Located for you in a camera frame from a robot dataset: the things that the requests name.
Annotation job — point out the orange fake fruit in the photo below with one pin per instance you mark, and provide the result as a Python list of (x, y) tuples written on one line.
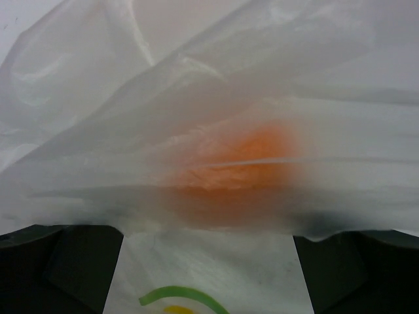
[(230, 177)]

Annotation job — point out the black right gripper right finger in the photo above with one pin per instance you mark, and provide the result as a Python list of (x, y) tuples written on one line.
[(361, 272)]

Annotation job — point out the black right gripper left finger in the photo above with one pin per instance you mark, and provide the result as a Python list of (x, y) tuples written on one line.
[(58, 269)]

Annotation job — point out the yellow fake fruit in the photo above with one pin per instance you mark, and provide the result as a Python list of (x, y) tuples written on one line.
[(177, 309)]

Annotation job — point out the green fake apple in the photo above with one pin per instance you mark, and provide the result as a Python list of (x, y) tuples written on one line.
[(182, 292)]

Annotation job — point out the translucent white plastic bag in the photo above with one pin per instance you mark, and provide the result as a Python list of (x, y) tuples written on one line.
[(97, 97)]

